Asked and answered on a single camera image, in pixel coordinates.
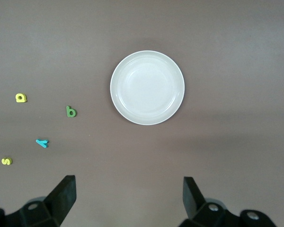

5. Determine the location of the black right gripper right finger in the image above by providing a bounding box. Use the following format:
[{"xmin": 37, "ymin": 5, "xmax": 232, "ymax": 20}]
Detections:
[{"xmin": 178, "ymin": 176, "xmax": 277, "ymax": 227}]

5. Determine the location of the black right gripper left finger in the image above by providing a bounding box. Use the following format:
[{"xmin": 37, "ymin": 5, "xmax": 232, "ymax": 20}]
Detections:
[{"xmin": 0, "ymin": 175, "xmax": 77, "ymax": 227}]

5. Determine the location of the green letter b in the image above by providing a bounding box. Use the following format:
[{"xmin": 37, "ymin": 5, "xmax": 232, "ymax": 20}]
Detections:
[{"xmin": 66, "ymin": 105, "xmax": 77, "ymax": 118}]

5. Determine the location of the beige round plate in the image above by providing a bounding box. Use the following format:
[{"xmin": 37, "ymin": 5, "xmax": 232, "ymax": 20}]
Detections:
[{"xmin": 110, "ymin": 50, "xmax": 186, "ymax": 125}]

